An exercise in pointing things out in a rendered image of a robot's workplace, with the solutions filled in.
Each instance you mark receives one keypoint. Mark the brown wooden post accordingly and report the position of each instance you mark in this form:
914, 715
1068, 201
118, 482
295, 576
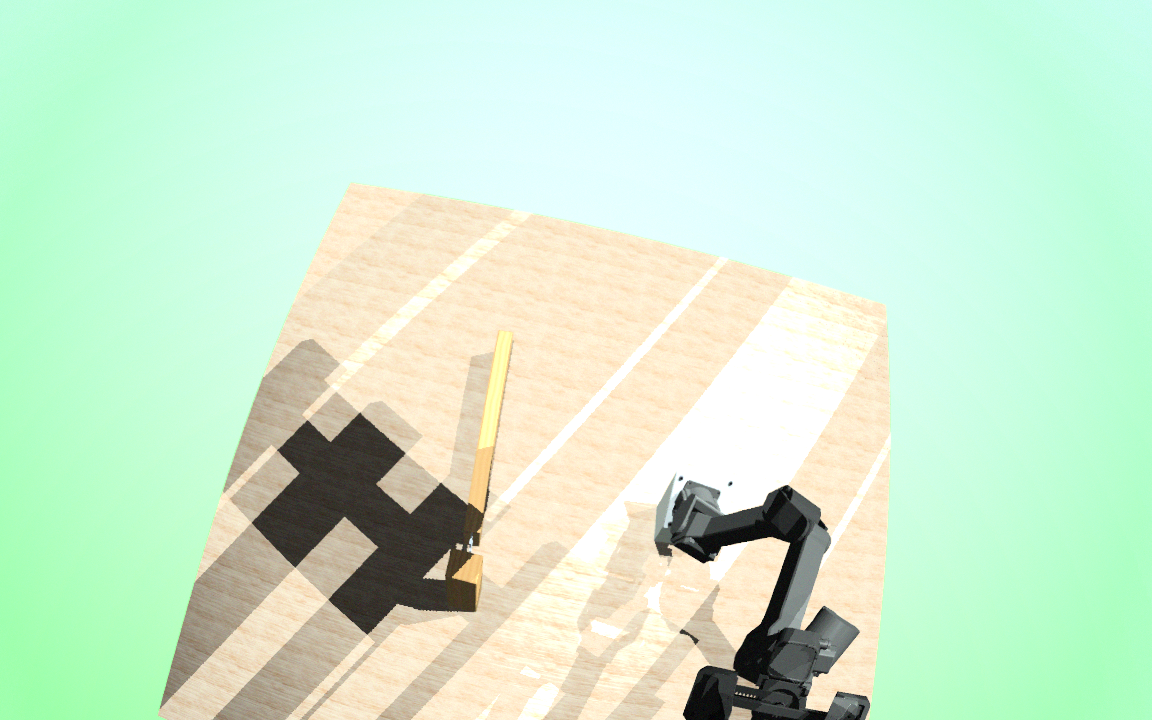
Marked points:
463, 579

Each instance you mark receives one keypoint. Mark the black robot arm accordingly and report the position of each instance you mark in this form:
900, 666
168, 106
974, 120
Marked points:
776, 648

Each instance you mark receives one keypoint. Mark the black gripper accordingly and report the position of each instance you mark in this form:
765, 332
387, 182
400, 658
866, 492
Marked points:
713, 695

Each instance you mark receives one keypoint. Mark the dark brown wooden rail with steel hooks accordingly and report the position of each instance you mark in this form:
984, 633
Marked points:
486, 441

